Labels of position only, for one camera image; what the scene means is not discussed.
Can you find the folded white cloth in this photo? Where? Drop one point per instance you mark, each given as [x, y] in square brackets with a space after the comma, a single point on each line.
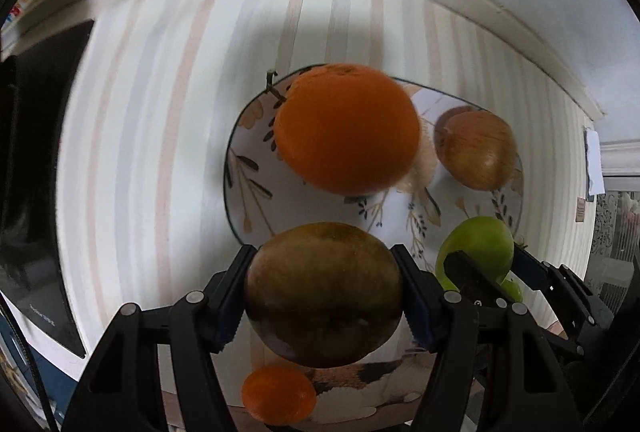
[595, 162]

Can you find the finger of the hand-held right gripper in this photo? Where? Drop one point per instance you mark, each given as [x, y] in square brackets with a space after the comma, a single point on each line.
[531, 268]
[470, 277]

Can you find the dark reddish brown apple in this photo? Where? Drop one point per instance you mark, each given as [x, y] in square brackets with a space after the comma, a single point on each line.
[322, 292]

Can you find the floral print oval plate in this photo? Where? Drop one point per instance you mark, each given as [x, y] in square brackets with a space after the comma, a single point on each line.
[280, 204]

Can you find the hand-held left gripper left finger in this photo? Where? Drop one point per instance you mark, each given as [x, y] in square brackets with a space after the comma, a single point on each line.
[231, 312]

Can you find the golden brown apple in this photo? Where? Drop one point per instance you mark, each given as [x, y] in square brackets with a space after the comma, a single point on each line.
[477, 149]

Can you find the green apple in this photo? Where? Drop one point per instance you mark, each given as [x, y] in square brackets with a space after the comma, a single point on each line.
[480, 239]

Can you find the black induction cooktop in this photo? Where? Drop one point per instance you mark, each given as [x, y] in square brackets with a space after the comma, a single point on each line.
[35, 187]

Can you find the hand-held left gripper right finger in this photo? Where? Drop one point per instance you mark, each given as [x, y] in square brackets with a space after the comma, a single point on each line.
[416, 312]

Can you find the striped mat with cat print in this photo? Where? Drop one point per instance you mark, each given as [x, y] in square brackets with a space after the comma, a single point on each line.
[150, 137]

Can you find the small brown card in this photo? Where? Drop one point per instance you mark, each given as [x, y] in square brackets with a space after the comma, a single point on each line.
[580, 211]

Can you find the large orange with stem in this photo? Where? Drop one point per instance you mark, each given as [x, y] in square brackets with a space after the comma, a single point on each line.
[345, 127]

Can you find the small orange tangerine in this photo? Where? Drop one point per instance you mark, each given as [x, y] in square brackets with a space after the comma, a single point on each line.
[279, 394]

